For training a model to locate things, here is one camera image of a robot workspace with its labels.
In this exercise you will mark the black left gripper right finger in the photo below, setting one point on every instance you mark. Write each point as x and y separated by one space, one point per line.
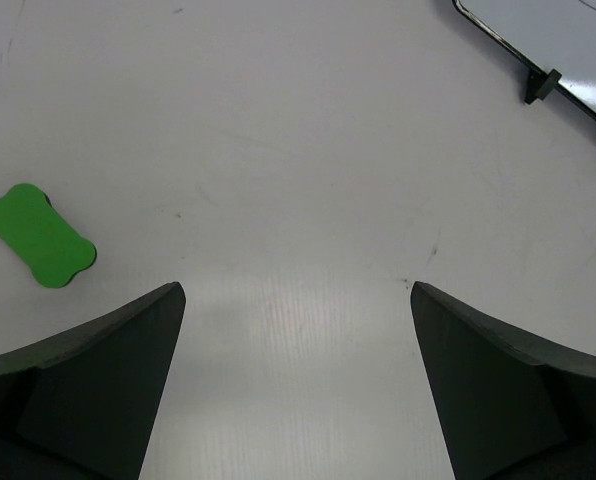
511 404

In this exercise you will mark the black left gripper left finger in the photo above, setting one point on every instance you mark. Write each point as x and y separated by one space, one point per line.
81 404

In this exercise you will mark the green bone-shaped whiteboard eraser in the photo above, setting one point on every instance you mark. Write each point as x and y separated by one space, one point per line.
41 238

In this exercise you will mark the whiteboard with rabbit drawing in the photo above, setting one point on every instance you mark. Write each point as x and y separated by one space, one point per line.
556 40

